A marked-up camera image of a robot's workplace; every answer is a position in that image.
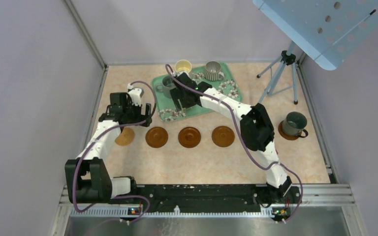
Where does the aluminium frame rail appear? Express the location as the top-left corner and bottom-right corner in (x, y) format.
(50, 184), (367, 236)

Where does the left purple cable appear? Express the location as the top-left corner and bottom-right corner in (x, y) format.
(71, 81), (158, 226)

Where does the light blue perforated panel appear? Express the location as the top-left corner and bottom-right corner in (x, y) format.
(253, 0), (378, 70)

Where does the plain grey mug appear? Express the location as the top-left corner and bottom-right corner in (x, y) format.
(155, 75), (176, 99)

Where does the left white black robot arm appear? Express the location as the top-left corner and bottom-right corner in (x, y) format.
(64, 88), (152, 204)

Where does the grey tripod stand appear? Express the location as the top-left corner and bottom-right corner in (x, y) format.
(256, 41), (298, 105)

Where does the dark brown wooden coaster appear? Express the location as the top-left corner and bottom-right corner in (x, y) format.
(278, 121), (299, 141)
(145, 126), (168, 148)
(212, 126), (235, 148)
(178, 126), (201, 148)

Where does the dark green mug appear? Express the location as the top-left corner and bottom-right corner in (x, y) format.
(282, 112), (309, 138)

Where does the purple cable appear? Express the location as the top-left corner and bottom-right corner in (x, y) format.
(165, 63), (304, 223)
(71, 81), (158, 226)

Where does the pale yellow mug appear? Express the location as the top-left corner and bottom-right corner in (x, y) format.
(174, 59), (192, 74)

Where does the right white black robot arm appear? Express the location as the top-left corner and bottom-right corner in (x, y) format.
(170, 72), (292, 203)

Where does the green floral serving tray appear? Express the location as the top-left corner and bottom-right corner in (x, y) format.
(152, 62), (244, 123)

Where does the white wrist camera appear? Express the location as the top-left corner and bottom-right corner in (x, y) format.
(172, 71), (185, 86)
(127, 83), (144, 106)

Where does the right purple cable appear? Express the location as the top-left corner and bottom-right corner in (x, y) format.
(165, 63), (304, 223)

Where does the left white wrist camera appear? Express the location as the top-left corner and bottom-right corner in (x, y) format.
(127, 83), (144, 106)

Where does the light tan wooden coaster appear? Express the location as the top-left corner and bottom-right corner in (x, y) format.
(115, 127), (135, 146)

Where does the ribbed grey mug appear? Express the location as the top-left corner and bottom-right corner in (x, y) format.
(204, 61), (225, 81)

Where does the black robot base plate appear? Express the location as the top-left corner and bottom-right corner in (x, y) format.
(109, 184), (300, 213)

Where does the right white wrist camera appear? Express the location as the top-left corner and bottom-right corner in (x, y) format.
(172, 71), (185, 86)

